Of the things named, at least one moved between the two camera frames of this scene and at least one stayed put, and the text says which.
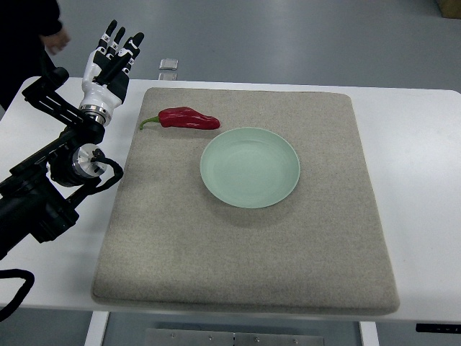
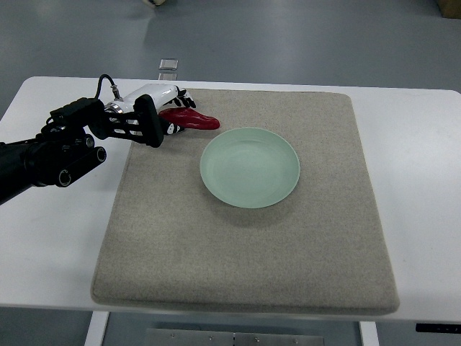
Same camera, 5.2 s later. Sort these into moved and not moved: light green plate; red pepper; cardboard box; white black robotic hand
Moved: white black robotic hand
Not moved: red pepper; light green plate; cardboard box
